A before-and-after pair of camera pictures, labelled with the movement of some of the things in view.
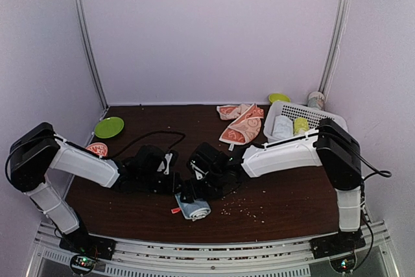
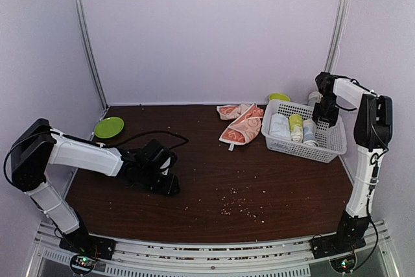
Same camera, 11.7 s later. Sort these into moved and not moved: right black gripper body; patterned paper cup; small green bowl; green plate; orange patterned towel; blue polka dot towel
Moved: blue polka dot towel; right black gripper body
Not moved: patterned paper cup; green plate; small green bowl; orange patterned towel
